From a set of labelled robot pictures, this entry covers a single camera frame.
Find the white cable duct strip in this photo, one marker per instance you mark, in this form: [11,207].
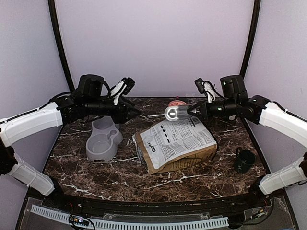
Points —
[129,222]

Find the black corner frame post left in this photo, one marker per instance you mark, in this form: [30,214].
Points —
[59,43]

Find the dark green mug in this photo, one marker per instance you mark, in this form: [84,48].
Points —
[244,161]

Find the black corner frame post right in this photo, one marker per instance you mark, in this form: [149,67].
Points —
[251,37]

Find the red patterned bowl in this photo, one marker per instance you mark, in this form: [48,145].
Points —
[177,103]

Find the black corner frame post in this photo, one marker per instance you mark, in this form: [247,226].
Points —
[251,37]
[59,43]

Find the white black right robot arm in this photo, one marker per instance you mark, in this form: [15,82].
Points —
[261,111]

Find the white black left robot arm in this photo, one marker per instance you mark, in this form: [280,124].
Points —
[92,97]

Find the silver metal scoop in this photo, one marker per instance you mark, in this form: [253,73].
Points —
[174,113]

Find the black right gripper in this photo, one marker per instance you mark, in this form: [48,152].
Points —
[205,114]

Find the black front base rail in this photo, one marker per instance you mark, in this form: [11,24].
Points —
[218,206]

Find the translucent double pet bowl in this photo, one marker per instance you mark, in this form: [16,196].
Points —
[104,140]

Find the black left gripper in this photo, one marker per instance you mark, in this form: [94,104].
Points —
[120,118]

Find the brown pet food bag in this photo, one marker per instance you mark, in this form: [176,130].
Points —
[171,146]

